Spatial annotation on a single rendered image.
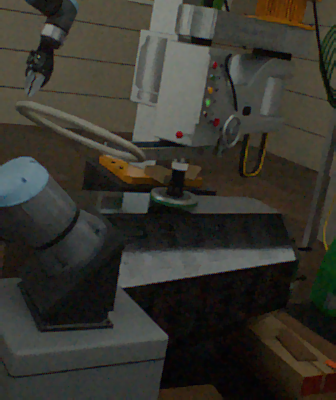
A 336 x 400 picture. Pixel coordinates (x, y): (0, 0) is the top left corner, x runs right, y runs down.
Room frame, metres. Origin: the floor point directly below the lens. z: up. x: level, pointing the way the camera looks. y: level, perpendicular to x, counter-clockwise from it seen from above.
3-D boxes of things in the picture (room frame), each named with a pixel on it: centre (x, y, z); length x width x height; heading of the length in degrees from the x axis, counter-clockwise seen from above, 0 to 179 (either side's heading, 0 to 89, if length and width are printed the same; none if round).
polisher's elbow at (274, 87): (3.29, -0.42, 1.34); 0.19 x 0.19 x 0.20
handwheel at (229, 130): (2.77, -0.21, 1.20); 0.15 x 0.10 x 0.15; 146
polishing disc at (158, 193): (2.74, -0.05, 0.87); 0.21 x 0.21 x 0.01
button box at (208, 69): (2.62, -0.10, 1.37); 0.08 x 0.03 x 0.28; 146
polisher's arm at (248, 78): (3.06, -0.28, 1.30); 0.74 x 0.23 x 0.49; 146
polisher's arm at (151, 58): (3.55, -0.06, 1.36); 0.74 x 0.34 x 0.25; 54
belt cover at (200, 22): (3.03, -0.25, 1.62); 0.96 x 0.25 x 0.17; 146
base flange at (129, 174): (3.67, 0.11, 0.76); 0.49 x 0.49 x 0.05; 28
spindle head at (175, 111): (2.81, -0.09, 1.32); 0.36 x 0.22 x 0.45; 146
